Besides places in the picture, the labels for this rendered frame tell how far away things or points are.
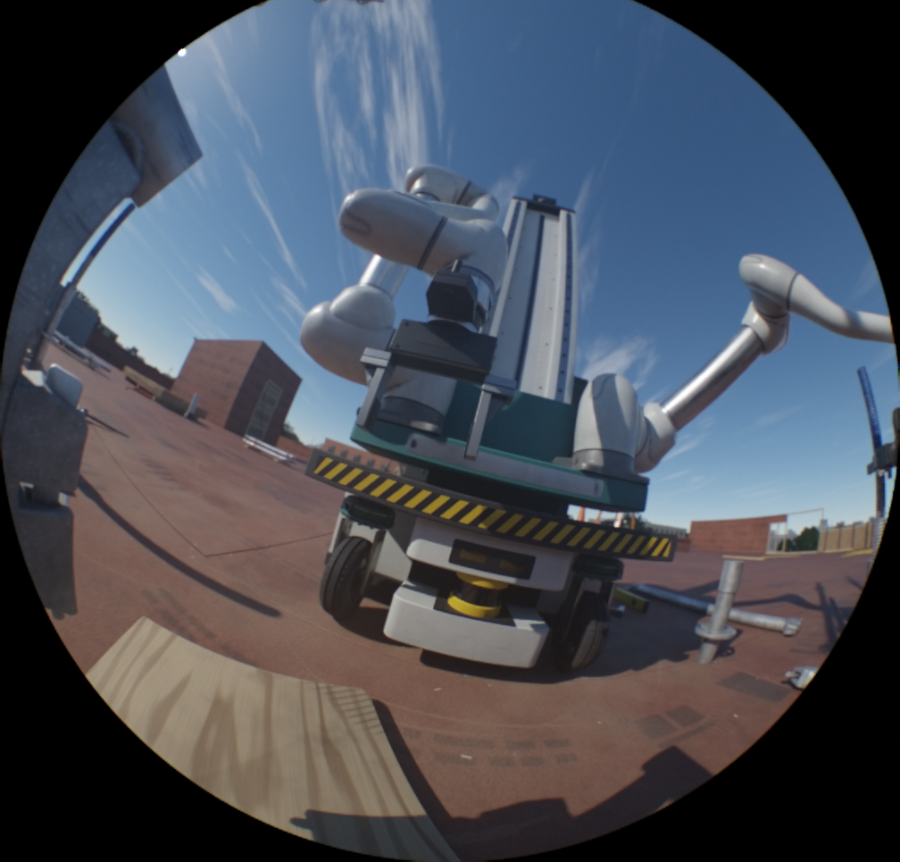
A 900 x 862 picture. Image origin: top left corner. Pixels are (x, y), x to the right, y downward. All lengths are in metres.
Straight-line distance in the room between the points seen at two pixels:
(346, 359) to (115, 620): 0.63
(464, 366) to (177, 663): 0.50
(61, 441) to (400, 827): 0.33
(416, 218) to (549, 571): 0.56
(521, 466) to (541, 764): 0.50
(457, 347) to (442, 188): 0.66
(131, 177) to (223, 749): 0.38
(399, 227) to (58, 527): 0.47
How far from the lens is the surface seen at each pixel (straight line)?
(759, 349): 0.94
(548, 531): 0.44
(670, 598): 1.58
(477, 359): 0.34
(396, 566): 0.69
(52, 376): 0.19
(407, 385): 0.60
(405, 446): 0.56
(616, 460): 0.63
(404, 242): 0.44
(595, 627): 0.58
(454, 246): 0.43
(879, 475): 1.06
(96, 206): 0.18
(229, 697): 0.37
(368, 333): 0.62
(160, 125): 0.19
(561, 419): 0.77
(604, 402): 0.67
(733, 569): 0.83
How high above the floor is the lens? 0.31
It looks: 18 degrees up
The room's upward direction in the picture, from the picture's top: 16 degrees clockwise
